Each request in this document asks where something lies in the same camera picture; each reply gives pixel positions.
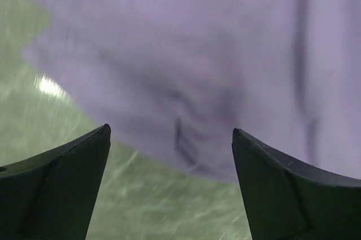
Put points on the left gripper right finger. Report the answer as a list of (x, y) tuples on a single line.
[(285, 198)]

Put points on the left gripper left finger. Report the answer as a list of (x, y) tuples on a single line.
[(52, 195)]

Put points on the purple t shirt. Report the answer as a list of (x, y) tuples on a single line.
[(173, 78)]

